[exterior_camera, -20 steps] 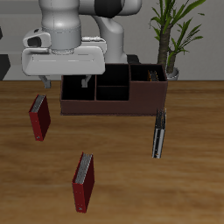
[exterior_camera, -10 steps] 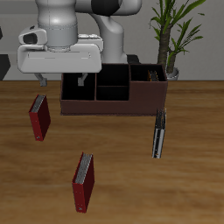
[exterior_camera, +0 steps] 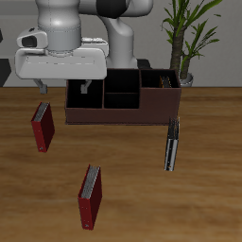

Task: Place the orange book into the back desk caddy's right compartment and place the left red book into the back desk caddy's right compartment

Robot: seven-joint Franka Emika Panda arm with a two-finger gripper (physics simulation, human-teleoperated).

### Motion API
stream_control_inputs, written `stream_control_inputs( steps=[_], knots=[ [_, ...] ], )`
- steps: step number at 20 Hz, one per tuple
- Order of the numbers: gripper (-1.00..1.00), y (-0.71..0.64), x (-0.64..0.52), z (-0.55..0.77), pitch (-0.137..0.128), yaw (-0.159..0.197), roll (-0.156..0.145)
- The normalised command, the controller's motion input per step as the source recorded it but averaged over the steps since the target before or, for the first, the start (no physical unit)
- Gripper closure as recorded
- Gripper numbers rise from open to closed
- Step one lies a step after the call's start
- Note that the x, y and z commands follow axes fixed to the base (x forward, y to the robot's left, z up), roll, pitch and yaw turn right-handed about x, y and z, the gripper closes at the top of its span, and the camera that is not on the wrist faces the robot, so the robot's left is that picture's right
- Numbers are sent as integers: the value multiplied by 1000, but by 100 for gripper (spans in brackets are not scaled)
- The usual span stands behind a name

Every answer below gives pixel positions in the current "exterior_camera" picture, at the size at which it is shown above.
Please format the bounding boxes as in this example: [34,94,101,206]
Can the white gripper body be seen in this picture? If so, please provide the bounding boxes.
[14,37,110,80]

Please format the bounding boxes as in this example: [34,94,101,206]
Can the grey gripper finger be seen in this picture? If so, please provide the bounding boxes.
[79,78,94,95]
[33,78,48,95]

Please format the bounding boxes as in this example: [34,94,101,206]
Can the red book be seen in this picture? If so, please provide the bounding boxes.
[77,164,104,232]
[30,101,57,154]

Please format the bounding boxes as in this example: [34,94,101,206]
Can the dark brown desk caddy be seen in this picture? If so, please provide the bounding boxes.
[64,67,182,127]

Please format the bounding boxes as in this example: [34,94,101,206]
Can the black and silver book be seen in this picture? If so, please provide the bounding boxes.
[163,116,182,173]

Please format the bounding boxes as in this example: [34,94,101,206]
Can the black angular object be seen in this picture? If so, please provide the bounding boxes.
[0,27,13,88]

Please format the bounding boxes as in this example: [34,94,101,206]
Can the green pot plant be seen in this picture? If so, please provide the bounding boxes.
[161,0,224,89]

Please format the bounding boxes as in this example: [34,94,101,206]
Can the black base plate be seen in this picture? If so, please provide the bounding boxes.
[136,58,153,70]

